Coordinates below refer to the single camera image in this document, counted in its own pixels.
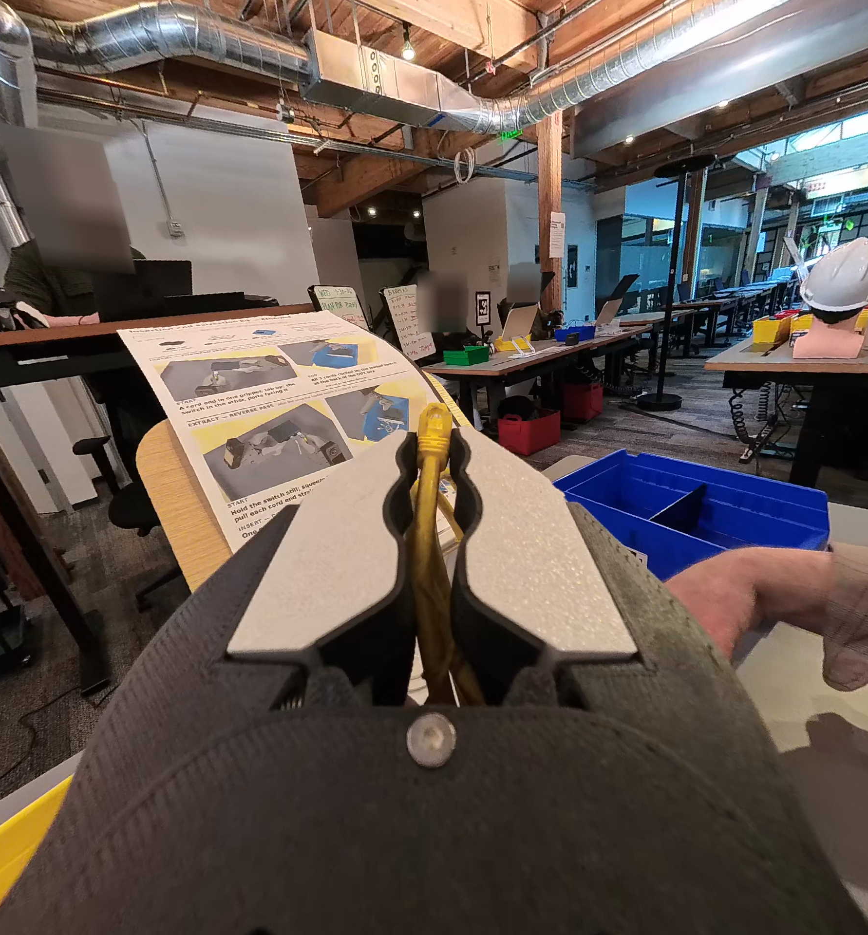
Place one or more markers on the silver ceiling air duct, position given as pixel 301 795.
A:
pixel 185 36

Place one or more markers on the red fabric bin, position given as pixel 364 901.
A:
pixel 584 402
pixel 529 435

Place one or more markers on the printed instruction sheet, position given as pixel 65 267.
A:
pixel 258 409

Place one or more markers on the white hard hat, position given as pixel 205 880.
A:
pixel 847 274

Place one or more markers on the long wood-edged desk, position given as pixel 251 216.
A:
pixel 536 358

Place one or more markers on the small marker sign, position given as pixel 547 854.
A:
pixel 482 307

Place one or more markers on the whiteboard with green heading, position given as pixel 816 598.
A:
pixel 339 303

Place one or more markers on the small blue bin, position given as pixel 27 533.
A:
pixel 574 334

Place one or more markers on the wood-edged side desk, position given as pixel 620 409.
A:
pixel 806 365

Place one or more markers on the black floor lamp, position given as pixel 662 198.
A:
pixel 673 292

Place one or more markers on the brown standing desk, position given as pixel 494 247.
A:
pixel 39 337

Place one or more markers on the wooden support post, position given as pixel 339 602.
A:
pixel 549 219

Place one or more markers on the whiteboard with written list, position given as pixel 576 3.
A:
pixel 408 321

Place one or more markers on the black office chair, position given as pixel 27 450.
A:
pixel 131 504

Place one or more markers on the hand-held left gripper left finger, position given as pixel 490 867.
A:
pixel 332 555

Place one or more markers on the pink mannequin head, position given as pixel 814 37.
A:
pixel 828 340

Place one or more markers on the person's right hand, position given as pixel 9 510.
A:
pixel 763 584

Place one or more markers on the tilted board stand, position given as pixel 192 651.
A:
pixel 613 307
pixel 520 325

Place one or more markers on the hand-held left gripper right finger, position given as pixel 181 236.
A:
pixel 543 570

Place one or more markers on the yellow bin row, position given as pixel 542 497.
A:
pixel 774 329

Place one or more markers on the green plastic bin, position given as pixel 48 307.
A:
pixel 467 356

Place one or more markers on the black monitor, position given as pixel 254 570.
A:
pixel 142 288

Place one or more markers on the blue plastic bin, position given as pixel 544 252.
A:
pixel 755 504

